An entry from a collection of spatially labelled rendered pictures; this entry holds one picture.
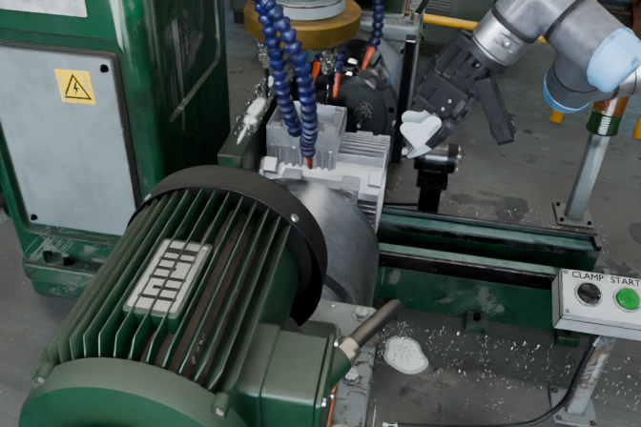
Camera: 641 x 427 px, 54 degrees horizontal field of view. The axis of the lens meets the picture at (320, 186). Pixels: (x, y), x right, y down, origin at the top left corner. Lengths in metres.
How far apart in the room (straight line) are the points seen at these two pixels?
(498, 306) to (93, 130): 0.75
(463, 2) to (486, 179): 2.63
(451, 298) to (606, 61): 0.53
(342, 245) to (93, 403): 0.47
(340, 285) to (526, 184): 0.93
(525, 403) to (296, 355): 0.72
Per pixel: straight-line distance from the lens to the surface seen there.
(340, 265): 0.78
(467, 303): 1.19
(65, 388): 0.41
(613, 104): 1.38
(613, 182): 1.72
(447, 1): 4.14
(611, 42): 0.86
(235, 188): 0.51
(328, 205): 0.84
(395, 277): 1.16
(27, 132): 1.06
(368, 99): 1.27
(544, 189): 1.62
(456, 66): 0.92
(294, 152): 1.05
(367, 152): 1.06
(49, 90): 1.00
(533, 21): 0.89
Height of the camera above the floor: 1.66
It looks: 35 degrees down
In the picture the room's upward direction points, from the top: 2 degrees clockwise
